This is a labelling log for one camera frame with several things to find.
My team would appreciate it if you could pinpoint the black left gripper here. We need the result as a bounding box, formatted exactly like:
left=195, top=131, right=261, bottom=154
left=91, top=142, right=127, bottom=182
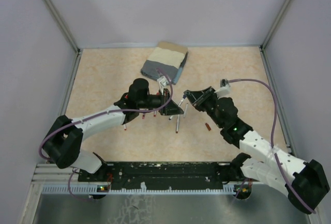
left=138, top=88, right=184, bottom=116

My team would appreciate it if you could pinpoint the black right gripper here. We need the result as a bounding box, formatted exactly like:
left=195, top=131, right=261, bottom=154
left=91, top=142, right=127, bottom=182
left=184, top=86, right=224, bottom=129

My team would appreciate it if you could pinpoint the white blue-end marker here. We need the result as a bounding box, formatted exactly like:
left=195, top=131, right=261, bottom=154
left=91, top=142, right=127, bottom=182
left=169, top=97, right=185, bottom=120

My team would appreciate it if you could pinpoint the white brown-end marker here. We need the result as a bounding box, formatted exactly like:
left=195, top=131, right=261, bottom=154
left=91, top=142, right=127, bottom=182
left=175, top=115, right=180, bottom=134

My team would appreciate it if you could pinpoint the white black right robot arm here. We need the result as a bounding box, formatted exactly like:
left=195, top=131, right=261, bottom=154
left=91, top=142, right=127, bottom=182
left=184, top=87, right=330, bottom=214

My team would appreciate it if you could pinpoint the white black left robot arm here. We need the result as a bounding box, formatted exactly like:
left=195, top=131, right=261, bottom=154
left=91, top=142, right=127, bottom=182
left=39, top=77, right=183, bottom=181

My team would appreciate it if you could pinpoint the small white black-end pen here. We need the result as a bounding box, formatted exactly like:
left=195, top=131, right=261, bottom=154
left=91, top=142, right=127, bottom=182
left=183, top=103, right=188, bottom=118

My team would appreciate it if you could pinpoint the brown marker cap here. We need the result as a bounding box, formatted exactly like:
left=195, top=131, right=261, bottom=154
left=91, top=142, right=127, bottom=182
left=205, top=123, right=211, bottom=131

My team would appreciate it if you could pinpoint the folded grey beige cloth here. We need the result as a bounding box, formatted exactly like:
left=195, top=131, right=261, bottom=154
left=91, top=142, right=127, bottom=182
left=140, top=41, right=188, bottom=85

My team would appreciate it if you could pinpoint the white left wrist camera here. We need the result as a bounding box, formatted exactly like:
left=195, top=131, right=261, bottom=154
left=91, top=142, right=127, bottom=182
left=157, top=76, right=170, bottom=94

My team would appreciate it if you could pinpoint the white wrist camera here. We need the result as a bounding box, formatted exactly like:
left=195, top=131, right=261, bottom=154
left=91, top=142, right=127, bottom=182
left=215, top=79, right=231, bottom=98
left=157, top=76, right=170, bottom=94

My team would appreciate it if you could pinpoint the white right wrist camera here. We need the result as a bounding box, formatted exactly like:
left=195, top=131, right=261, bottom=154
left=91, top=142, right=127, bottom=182
left=215, top=79, right=231, bottom=98

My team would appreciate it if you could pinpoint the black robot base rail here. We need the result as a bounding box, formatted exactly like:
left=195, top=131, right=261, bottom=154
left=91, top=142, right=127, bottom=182
left=78, top=162, right=245, bottom=190

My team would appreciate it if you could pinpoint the aluminium frame post right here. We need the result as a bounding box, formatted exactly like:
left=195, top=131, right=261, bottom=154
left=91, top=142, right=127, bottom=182
left=260, top=0, right=294, bottom=52

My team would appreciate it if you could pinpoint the aluminium frame post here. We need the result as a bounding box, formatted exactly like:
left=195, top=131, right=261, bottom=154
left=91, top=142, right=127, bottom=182
left=260, top=0, right=294, bottom=52
left=42, top=0, right=81, bottom=54

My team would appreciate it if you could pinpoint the aluminium frame post left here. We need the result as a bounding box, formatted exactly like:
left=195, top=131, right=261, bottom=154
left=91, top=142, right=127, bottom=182
left=42, top=0, right=81, bottom=54

